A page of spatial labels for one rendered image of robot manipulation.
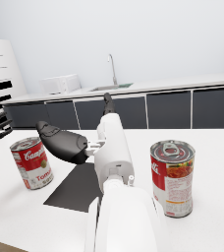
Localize grey kitchen counter cabinets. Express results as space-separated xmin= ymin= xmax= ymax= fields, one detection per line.
xmin=0 ymin=71 xmax=224 ymax=131

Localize red soup can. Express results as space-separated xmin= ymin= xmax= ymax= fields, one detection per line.
xmin=149 ymin=140 xmax=196 ymax=219
xmin=9 ymin=136 xmax=55 ymax=191

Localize white microwave oven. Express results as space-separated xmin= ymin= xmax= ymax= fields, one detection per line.
xmin=39 ymin=73 xmax=83 ymax=95

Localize chrome sink faucet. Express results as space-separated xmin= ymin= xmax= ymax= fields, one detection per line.
xmin=106 ymin=53 xmax=119 ymax=87

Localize dark grey square mat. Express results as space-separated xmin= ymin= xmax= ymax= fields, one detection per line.
xmin=42 ymin=161 xmax=104 ymax=214

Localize steel kitchen sink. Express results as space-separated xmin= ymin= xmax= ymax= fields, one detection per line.
xmin=89 ymin=82 xmax=135 ymax=93

